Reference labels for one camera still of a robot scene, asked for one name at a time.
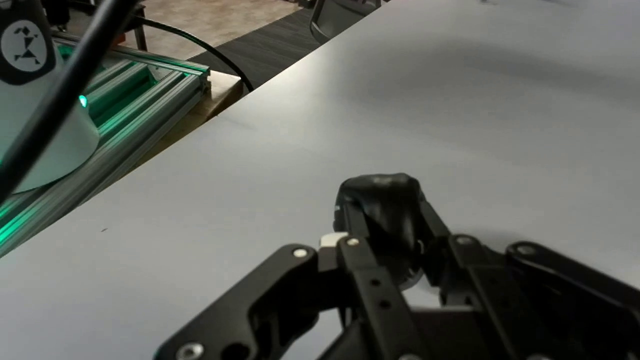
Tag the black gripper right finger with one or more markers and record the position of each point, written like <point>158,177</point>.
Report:
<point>530,301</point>

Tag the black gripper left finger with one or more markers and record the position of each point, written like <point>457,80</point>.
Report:
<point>275,304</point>

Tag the black round object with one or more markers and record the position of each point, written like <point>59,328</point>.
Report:
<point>385,209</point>

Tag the green aluminium frame rail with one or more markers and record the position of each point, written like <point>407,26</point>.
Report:
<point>133,100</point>

